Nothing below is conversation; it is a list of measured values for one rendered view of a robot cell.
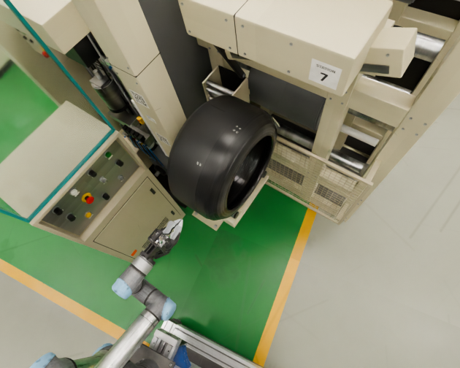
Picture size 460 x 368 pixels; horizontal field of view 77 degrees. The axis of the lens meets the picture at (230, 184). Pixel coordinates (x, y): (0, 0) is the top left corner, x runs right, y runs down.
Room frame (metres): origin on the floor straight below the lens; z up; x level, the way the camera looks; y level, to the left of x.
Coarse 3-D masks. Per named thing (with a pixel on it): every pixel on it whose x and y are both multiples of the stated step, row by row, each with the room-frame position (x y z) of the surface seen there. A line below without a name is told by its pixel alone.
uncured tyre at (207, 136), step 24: (192, 120) 0.74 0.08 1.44; (216, 120) 0.70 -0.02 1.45; (240, 120) 0.68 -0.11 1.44; (264, 120) 0.69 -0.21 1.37; (192, 144) 0.64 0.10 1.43; (216, 144) 0.60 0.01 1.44; (240, 144) 0.58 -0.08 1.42; (264, 144) 0.78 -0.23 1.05; (168, 168) 0.63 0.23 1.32; (192, 168) 0.56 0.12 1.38; (216, 168) 0.52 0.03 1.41; (240, 168) 0.74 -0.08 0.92; (264, 168) 0.66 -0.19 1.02; (192, 192) 0.50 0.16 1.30; (216, 192) 0.46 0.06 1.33; (240, 192) 0.61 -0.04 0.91; (216, 216) 0.42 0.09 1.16
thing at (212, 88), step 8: (216, 72) 1.23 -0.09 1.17; (224, 72) 1.22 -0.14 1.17; (232, 72) 1.17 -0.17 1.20; (208, 80) 1.16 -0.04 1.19; (216, 80) 1.22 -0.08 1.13; (224, 80) 1.22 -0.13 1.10; (232, 80) 1.18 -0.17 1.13; (240, 80) 1.14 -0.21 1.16; (208, 88) 1.15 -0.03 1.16; (216, 88) 1.11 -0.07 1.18; (224, 88) 1.08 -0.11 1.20; (232, 88) 1.19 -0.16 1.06; (240, 88) 1.06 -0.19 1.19; (248, 88) 1.11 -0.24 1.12; (208, 96) 1.16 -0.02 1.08; (216, 96) 1.12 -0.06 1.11; (240, 96) 1.05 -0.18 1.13; (248, 96) 1.10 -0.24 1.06
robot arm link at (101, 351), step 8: (104, 344) 0.06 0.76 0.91; (96, 352) 0.03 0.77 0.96; (104, 352) 0.02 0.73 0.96; (40, 360) 0.04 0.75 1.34; (48, 360) 0.04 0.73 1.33; (56, 360) 0.03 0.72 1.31; (64, 360) 0.03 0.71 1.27; (72, 360) 0.02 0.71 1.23; (80, 360) 0.01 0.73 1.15; (88, 360) 0.01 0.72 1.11; (96, 360) 0.00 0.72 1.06
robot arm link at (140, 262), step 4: (140, 256) 0.31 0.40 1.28; (136, 260) 0.30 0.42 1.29; (140, 260) 0.29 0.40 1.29; (144, 260) 0.29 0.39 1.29; (136, 264) 0.28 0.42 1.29; (140, 264) 0.27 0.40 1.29; (144, 264) 0.27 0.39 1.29; (148, 264) 0.27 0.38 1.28; (152, 264) 0.27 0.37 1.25; (140, 268) 0.26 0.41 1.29; (144, 268) 0.26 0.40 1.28; (148, 268) 0.26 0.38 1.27; (152, 268) 0.26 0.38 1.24; (144, 272) 0.25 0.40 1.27; (148, 272) 0.25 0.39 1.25
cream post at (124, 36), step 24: (72, 0) 0.89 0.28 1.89; (96, 0) 0.81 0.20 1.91; (120, 0) 0.85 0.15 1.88; (96, 24) 0.85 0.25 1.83; (120, 24) 0.83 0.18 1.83; (144, 24) 0.88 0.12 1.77; (120, 48) 0.81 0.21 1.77; (144, 48) 0.86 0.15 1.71; (120, 72) 0.87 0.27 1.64; (144, 72) 0.83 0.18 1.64; (144, 96) 0.82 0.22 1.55; (168, 96) 0.86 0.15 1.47; (168, 120) 0.83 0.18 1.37
